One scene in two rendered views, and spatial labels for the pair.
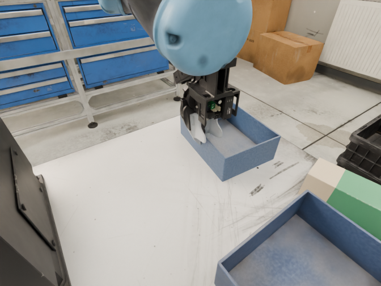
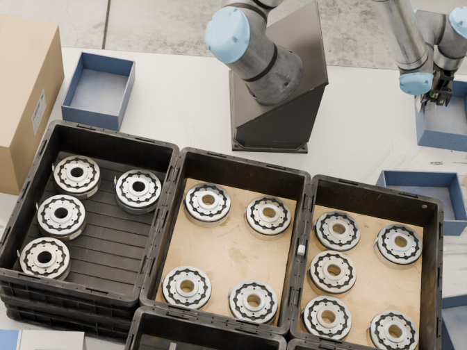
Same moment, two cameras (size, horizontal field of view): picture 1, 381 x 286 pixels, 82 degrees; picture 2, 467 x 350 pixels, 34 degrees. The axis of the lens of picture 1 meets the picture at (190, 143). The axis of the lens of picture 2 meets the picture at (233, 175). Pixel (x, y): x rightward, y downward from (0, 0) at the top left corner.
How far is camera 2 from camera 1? 1.66 m
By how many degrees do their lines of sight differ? 23
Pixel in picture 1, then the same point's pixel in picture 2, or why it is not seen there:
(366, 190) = not seen: outside the picture
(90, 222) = (322, 122)
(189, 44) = (405, 87)
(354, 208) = not seen: outside the picture
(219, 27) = (416, 87)
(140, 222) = (351, 139)
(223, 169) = (421, 137)
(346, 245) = (456, 210)
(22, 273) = (309, 126)
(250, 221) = not seen: hidden behind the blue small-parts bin
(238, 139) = (457, 123)
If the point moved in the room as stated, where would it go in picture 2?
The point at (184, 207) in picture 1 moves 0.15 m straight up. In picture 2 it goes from (381, 145) to (397, 110)
